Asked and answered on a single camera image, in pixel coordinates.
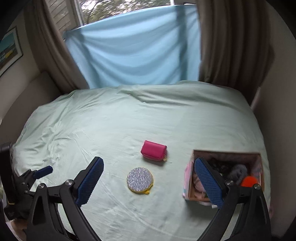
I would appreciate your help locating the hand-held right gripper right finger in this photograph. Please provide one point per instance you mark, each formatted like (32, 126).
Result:
(208, 183)

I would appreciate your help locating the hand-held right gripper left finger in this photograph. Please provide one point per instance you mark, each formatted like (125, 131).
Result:
(89, 183)

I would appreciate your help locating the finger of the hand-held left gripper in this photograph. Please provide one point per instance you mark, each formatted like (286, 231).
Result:
(42, 172)
(24, 176)

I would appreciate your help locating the pink fabric scrunchie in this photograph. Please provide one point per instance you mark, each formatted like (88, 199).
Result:
(198, 183)

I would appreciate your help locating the black scrunchie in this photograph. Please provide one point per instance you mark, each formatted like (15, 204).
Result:
(220, 166)

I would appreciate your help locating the grey sock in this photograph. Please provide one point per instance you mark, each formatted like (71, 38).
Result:
(239, 171)

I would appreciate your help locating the orange pompom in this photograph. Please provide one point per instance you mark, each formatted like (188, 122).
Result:
(248, 180)

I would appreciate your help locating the cardboard box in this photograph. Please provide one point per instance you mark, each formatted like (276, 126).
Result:
(256, 162)

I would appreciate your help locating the round glitter coin purse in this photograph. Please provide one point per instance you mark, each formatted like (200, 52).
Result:
(140, 180)

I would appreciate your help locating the pink zip pouch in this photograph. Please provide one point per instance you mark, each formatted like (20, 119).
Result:
(153, 150)

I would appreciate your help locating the bed with green sheet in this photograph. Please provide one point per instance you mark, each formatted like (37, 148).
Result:
(138, 120)

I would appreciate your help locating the beige curtain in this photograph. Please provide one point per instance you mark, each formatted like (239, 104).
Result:
(57, 51)
(233, 46)

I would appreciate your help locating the light blue hanging cloth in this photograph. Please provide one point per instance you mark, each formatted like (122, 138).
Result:
(138, 46)

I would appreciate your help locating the green tree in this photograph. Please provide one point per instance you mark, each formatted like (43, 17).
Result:
(120, 7)

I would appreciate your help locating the framed wall poster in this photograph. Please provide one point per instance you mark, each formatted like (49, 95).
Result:
(9, 51)

